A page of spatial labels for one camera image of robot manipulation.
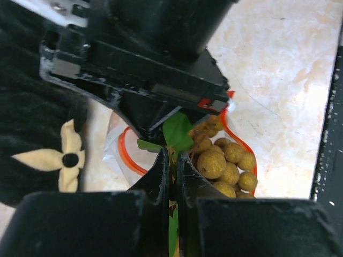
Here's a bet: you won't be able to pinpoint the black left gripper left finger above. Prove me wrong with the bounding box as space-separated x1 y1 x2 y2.
125 148 169 256

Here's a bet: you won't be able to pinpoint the black pillow cream flowers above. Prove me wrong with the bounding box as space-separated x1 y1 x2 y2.
1 1 87 207

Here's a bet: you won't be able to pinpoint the brown longan bunch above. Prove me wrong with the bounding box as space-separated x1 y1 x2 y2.
138 112 257 256

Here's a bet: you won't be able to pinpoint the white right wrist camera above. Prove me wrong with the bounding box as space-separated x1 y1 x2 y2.
13 0 90 28

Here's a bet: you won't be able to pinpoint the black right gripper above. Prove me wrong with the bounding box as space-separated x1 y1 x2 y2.
40 1 234 142

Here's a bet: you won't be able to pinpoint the clear zip bag orange zipper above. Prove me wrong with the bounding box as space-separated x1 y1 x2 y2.
103 100 258 198

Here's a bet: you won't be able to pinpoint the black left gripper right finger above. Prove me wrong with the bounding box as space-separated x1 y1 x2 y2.
176 151 226 256

